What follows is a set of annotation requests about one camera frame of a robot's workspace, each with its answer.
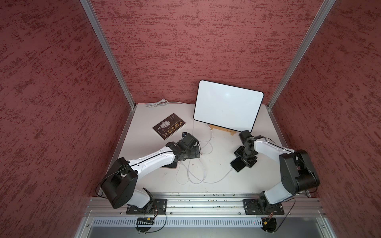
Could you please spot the dark paperback book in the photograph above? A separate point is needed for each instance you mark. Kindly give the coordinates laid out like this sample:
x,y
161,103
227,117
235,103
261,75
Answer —
x,y
168,126

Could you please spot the aluminium corner post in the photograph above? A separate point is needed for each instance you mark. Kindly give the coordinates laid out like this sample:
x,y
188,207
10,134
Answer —
x,y
313,29
94,21

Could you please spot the aluminium corner post right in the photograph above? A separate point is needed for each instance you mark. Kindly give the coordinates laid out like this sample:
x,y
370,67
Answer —
x,y
313,29

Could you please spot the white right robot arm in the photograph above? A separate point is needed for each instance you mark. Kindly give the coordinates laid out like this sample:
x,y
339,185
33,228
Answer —
x,y
297,173

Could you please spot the black smartphone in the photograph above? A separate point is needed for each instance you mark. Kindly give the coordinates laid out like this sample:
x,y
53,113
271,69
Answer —
x,y
238,164
171,166

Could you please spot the aluminium corner post left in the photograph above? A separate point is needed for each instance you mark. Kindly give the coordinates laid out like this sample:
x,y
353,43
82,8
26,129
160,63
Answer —
x,y
94,21

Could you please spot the perforated cable tray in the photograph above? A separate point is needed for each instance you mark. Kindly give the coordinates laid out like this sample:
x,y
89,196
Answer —
x,y
178,222

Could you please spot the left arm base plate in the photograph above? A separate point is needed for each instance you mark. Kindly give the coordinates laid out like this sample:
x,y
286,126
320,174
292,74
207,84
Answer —
x,y
155,207

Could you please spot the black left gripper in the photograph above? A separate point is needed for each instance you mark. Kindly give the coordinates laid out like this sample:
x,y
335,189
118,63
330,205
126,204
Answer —
x,y
193,154

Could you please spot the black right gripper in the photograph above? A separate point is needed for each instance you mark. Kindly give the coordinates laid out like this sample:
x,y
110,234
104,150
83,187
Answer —
x,y
250,161

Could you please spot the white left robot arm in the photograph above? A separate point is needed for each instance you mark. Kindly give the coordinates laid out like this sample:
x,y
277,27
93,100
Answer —
x,y
120,182

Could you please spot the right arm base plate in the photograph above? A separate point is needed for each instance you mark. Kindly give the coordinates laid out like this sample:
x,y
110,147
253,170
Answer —
x,y
255,207

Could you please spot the white board black frame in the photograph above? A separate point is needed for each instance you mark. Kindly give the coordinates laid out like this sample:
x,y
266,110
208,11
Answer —
x,y
226,106

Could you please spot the wooden board stand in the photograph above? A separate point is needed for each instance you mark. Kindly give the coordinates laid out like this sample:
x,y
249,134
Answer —
x,y
213,127

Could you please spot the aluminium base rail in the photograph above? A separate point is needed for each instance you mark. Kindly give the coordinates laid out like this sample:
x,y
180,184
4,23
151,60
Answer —
x,y
212,205

